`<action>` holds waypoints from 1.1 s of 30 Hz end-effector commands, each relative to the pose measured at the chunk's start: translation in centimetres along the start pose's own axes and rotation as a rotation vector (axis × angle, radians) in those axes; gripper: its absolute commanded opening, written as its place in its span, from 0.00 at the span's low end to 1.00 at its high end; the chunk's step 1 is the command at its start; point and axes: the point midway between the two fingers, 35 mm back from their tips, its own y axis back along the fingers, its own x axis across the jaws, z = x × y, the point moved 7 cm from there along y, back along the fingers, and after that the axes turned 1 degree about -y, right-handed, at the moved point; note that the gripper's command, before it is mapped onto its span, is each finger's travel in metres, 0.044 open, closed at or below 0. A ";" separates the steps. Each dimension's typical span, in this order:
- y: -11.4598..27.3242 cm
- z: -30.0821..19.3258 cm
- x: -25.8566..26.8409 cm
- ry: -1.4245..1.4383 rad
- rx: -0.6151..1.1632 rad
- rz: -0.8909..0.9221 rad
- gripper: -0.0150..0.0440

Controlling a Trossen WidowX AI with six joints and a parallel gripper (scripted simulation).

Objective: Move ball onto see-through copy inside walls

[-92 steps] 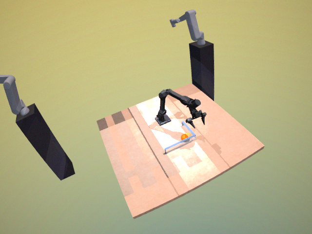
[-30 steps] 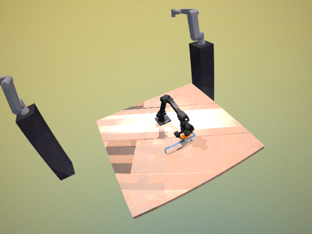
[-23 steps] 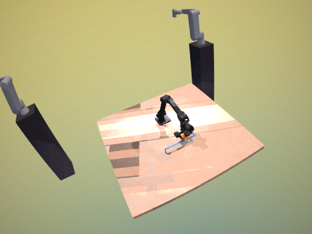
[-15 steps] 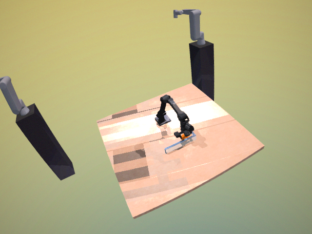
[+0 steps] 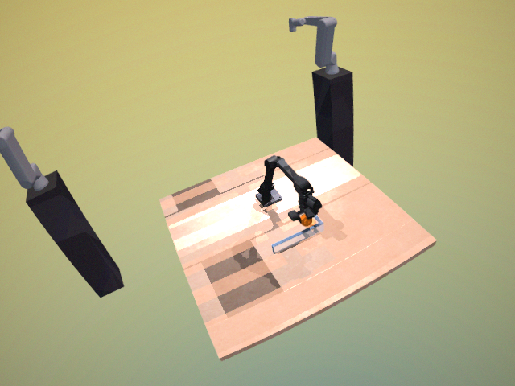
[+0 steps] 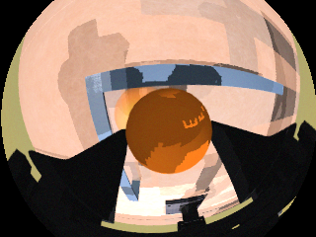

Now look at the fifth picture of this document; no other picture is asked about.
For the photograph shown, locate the clear low walls with blue edges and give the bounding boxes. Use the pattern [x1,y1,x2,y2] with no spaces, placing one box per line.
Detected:
[274,224,324,253]

